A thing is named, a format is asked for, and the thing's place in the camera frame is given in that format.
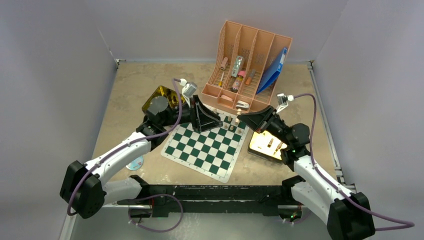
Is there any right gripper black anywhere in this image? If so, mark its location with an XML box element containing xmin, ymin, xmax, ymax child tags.
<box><xmin>237</xmin><ymin>105</ymin><xmax>292</xmax><ymax>146</ymax></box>

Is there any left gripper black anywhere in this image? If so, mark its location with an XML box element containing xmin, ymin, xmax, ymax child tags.
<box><xmin>160</xmin><ymin>95</ymin><xmax>222</xmax><ymax>132</ymax></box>

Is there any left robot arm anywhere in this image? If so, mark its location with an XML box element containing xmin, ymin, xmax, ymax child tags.
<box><xmin>59</xmin><ymin>94</ymin><xmax>223</xmax><ymax>219</ymax></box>

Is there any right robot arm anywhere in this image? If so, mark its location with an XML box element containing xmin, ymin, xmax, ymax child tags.
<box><xmin>236</xmin><ymin>105</ymin><xmax>376</xmax><ymax>240</ymax></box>

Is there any gold tin with white pieces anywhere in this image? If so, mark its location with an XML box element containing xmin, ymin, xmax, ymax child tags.
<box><xmin>247</xmin><ymin>131</ymin><xmax>288</xmax><ymax>164</ymax></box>

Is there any green white chess board mat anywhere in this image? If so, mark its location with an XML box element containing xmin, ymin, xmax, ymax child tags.
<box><xmin>161</xmin><ymin>110</ymin><xmax>249</xmax><ymax>183</ymax></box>

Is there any gold tin with dark pieces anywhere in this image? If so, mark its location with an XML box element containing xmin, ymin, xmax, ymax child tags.
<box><xmin>142</xmin><ymin>85</ymin><xmax>186</xmax><ymax>116</ymax></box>

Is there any white stapler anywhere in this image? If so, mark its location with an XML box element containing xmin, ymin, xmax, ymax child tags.
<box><xmin>235</xmin><ymin>100</ymin><xmax>250</xmax><ymax>111</ymax></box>

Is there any pink capped bottle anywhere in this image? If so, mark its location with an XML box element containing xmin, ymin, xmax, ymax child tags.
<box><xmin>230</xmin><ymin>70</ymin><xmax>246</xmax><ymax>93</ymax></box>

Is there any blue folder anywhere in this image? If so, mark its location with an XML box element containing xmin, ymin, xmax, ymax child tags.
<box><xmin>256</xmin><ymin>47</ymin><xmax>288</xmax><ymax>95</ymax></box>

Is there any grey box in organizer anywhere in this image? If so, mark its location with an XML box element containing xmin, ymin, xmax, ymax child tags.
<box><xmin>230</xmin><ymin>55</ymin><xmax>245</xmax><ymax>77</ymax></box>

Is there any pink desk organizer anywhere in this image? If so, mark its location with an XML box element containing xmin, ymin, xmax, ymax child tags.
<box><xmin>201</xmin><ymin>20</ymin><xmax>293</xmax><ymax>114</ymax></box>

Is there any white blue round disc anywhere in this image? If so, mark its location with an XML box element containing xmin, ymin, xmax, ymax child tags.
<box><xmin>126</xmin><ymin>156</ymin><xmax>144</xmax><ymax>171</ymax></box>

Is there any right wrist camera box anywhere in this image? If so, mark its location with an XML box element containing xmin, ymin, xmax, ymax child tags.
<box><xmin>276</xmin><ymin>93</ymin><xmax>294</xmax><ymax>114</ymax></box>

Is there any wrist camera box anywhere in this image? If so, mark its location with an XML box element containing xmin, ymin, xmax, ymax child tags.
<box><xmin>179</xmin><ymin>78</ymin><xmax>198</xmax><ymax>107</ymax></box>
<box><xmin>276</xmin><ymin>93</ymin><xmax>294</xmax><ymax>114</ymax></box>

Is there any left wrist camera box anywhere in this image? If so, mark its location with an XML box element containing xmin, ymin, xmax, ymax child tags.
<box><xmin>179</xmin><ymin>78</ymin><xmax>198</xmax><ymax>107</ymax></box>

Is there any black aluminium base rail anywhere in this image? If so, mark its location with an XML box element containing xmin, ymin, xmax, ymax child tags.
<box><xmin>59</xmin><ymin>184</ymin><xmax>369</xmax><ymax>240</ymax></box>

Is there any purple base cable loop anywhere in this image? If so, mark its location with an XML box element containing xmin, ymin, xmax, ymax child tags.
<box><xmin>127</xmin><ymin>193</ymin><xmax>184</xmax><ymax>233</ymax></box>

